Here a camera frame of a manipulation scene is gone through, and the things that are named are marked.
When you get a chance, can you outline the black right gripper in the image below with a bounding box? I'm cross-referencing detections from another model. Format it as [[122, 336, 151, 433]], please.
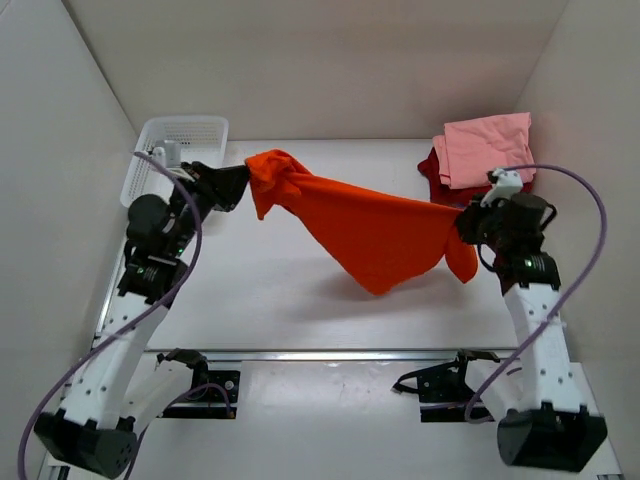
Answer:
[[450, 194, 508, 250]]

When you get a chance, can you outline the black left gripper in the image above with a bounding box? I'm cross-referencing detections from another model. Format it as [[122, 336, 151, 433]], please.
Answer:
[[173, 151, 258, 245]]

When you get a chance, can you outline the orange t-shirt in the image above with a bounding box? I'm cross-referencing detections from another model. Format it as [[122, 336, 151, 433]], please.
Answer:
[[245, 150, 478, 296]]

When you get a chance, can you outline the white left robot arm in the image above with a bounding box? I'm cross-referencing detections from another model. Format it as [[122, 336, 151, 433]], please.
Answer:
[[33, 162, 249, 479]]

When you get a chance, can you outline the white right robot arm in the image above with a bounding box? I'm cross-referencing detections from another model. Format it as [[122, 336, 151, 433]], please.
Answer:
[[448, 193, 607, 473]]

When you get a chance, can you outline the dark red folded t-shirt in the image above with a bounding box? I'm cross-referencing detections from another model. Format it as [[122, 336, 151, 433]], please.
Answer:
[[417, 147, 535, 206]]

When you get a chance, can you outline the white plastic basket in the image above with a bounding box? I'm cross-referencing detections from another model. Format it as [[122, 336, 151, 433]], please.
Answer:
[[120, 115, 229, 208]]

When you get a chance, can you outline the pink folded t-shirt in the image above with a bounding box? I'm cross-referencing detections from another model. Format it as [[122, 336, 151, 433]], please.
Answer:
[[433, 112, 534, 190]]

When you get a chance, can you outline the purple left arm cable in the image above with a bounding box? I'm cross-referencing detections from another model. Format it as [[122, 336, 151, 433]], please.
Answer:
[[16, 149, 239, 480]]

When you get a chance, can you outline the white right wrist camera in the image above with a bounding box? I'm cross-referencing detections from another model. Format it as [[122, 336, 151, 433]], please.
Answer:
[[480, 168, 523, 207]]

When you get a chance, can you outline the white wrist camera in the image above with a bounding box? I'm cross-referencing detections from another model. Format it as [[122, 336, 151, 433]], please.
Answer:
[[130, 140, 188, 177], [480, 168, 523, 207]]

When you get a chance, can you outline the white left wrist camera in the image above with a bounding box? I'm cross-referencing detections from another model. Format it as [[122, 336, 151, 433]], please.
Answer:
[[130, 140, 188, 177]]

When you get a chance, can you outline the aluminium table rail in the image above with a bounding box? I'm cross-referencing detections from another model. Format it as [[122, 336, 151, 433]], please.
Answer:
[[92, 209, 566, 366]]

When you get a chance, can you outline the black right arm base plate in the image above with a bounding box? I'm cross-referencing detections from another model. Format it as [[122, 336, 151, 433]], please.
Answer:
[[391, 349, 501, 423]]

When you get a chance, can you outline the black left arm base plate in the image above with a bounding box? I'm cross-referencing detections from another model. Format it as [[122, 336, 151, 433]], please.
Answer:
[[156, 348, 241, 420]]

